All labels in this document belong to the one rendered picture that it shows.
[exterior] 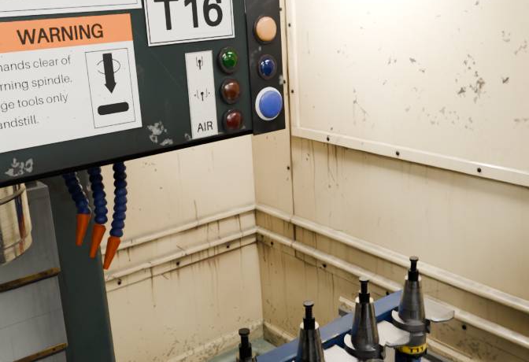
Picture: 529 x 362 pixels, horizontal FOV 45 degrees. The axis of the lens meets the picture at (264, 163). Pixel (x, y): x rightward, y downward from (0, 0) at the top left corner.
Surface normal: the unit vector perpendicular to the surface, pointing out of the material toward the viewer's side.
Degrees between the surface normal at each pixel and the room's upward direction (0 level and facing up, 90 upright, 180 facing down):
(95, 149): 90
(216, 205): 90
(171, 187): 90
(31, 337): 88
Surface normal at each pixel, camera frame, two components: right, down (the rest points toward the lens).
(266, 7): 0.61, 0.18
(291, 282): -0.79, 0.20
